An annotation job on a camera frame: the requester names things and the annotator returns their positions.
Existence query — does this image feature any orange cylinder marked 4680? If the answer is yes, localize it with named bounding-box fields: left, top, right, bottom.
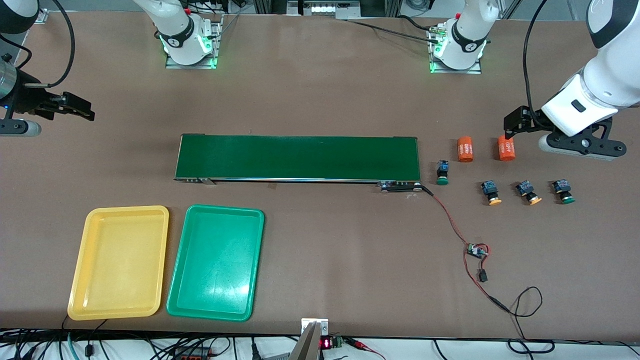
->
left=457, top=135, right=474, bottom=163
left=497, top=135, right=516, bottom=162

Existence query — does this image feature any yellow mushroom push button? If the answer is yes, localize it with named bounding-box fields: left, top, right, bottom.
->
left=481, top=181, right=502, bottom=206
left=516, top=180, right=542, bottom=206

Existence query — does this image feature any yellow plastic tray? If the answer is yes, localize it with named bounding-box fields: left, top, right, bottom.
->
left=67, top=205, right=170, bottom=321

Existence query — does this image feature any green plastic tray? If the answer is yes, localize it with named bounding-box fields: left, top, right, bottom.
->
left=166, top=204, right=265, bottom=322

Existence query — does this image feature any green conveyor belt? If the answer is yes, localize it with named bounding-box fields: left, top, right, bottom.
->
left=173, top=134, right=423, bottom=193

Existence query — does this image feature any white light box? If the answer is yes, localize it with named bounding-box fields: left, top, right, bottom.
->
left=287, top=0, right=361, bottom=20

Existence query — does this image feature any red clip lead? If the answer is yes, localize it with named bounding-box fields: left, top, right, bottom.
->
left=345, top=337, right=386, bottom=360

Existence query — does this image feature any orange power strip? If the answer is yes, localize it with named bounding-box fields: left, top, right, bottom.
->
left=172, top=346, right=213, bottom=360

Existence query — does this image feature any grey metal bar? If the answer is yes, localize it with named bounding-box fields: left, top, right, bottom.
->
left=289, top=322, right=322, bottom=360

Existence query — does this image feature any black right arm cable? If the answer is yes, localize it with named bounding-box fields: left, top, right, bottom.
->
left=22, top=0, right=77, bottom=96

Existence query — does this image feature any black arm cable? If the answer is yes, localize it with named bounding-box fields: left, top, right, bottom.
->
left=522, top=0, right=551, bottom=131
left=22, top=0, right=77, bottom=96

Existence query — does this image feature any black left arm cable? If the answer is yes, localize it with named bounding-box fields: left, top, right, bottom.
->
left=522, top=0, right=551, bottom=131

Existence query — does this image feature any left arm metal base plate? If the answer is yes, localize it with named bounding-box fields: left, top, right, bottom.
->
left=429, top=27, right=483, bottom=75

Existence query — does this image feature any red and black wire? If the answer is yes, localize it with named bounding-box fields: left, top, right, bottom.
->
left=419, top=185, right=501, bottom=306

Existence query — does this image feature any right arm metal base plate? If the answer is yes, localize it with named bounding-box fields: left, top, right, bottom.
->
left=165, top=20, right=223, bottom=70

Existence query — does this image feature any black cable behind bases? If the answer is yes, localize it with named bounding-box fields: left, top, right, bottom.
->
left=345, top=15, right=441, bottom=43

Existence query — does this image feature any thin black looped cable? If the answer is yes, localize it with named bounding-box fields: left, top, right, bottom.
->
left=487, top=286, right=556, bottom=353

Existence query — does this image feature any silver mounting bracket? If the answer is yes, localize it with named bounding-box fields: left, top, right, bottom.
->
left=301, top=318, right=329, bottom=337

